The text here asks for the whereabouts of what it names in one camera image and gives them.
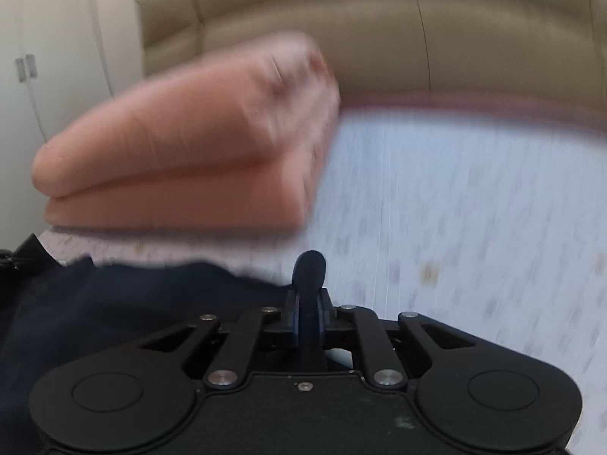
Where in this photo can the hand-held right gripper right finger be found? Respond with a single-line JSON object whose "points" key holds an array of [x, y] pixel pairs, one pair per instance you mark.
{"points": [[317, 317]]}

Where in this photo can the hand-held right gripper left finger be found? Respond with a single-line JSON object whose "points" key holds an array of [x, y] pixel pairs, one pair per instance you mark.
{"points": [[298, 317]]}

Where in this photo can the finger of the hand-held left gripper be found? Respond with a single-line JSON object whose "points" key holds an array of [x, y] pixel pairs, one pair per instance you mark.
{"points": [[8, 259]]}

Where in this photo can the navy striped-sleeve hoodie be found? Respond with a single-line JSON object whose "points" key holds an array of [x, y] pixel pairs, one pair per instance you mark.
{"points": [[95, 303]]}

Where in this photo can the floral white quilt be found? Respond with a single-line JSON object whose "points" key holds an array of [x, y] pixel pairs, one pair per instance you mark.
{"points": [[450, 222]]}

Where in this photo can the pink folded blanket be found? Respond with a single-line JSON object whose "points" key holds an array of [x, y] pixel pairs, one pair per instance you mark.
{"points": [[180, 199], [189, 118]]}

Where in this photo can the white wardrobe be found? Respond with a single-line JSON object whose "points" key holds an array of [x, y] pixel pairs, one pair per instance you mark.
{"points": [[47, 57]]}

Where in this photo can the beige padded headboard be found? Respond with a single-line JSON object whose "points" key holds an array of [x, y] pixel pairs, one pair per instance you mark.
{"points": [[379, 33]]}

